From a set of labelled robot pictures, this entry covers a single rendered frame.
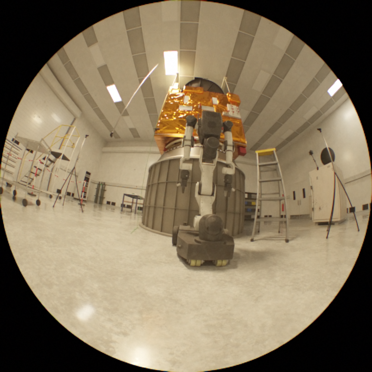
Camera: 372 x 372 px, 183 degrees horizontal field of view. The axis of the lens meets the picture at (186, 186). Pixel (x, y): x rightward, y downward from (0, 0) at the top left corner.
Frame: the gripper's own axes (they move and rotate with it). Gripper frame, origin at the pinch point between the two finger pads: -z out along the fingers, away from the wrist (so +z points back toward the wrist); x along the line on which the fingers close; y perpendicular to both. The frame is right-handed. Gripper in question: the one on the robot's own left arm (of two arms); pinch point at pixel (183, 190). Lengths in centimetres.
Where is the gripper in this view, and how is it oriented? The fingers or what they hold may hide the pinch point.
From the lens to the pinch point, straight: 113.2
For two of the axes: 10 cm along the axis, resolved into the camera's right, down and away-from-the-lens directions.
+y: -10.0, -0.9, 0.2
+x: 0.2, 0.2, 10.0
